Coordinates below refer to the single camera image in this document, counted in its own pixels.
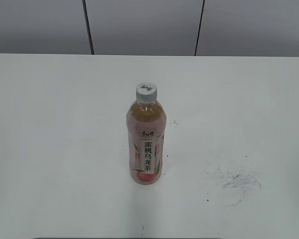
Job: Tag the grey bottle cap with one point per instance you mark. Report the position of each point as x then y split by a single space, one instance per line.
146 92

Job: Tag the pink oolong tea bottle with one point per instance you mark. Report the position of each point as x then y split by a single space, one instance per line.
146 127

